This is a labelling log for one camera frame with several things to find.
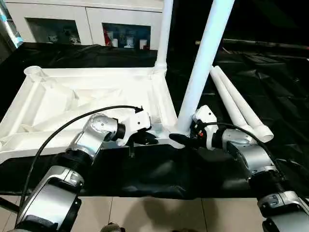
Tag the white plastic table leg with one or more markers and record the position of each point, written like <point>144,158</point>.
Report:
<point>246,113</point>
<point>207,53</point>
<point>224,92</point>
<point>165,29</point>

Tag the white plastic table top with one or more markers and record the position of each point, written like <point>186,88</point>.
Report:
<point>58,96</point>

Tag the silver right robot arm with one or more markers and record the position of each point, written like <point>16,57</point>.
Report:
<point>251,159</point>

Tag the black plastic mat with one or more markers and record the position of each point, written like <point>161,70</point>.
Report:
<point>145,174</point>

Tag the black metal rod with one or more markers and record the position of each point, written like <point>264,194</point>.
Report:
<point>270,44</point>

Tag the black tripod leg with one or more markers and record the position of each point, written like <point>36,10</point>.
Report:
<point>9,205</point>

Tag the white glass-door cabinet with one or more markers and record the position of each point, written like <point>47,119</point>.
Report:
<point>58,9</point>

